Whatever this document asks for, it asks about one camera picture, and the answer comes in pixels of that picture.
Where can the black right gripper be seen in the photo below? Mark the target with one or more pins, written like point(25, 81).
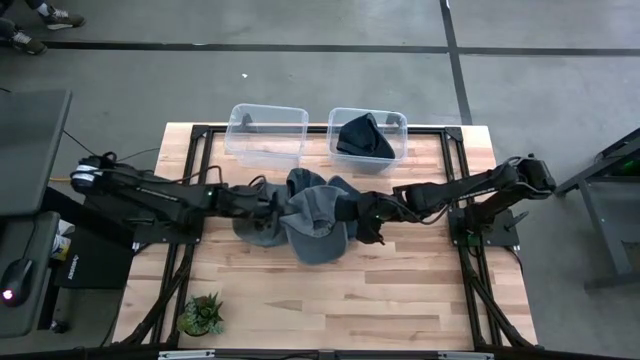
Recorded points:
point(380, 207)

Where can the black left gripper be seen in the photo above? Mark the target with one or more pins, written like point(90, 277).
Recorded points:
point(247, 202)

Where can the dark grey baseball cap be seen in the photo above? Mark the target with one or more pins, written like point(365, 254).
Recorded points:
point(255, 232)

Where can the blue denim baseball cap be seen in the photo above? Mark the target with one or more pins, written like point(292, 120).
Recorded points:
point(345, 187)

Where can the light grey baseball cap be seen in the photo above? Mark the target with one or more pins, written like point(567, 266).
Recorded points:
point(315, 235)

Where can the black baseball cap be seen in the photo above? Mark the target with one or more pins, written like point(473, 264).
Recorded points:
point(365, 140)

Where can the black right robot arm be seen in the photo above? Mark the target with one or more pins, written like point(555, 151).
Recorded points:
point(465, 187)

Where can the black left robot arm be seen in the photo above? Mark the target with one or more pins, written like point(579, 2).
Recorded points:
point(150, 192)

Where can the clear plastic storage bin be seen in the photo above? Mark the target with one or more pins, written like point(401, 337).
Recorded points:
point(390, 165)
point(265, 145)

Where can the potted succulent plant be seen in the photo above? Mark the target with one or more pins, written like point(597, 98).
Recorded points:
point(202, 315)

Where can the black controller box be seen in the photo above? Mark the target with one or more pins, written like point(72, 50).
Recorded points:
point(100, 265)

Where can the white printed container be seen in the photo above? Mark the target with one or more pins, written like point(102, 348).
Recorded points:
point(61, 245)

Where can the grey desk with mouse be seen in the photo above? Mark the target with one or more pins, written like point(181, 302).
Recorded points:
point(45, 235)

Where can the black metal cart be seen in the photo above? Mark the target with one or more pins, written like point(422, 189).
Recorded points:
point(605, 220)

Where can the grey desk panel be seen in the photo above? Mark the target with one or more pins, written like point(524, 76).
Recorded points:
point(30, 150)

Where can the black computer mouse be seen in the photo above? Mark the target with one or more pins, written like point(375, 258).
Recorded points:
point(17, 280)

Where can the person's shoe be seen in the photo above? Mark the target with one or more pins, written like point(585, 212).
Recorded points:
point(62, 19)
point(30, 44)

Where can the black metal table frame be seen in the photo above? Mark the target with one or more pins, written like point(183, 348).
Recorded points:
point(172, 265)

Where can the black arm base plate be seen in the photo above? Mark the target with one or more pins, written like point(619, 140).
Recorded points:
point(150, 235)
point(505, 235)

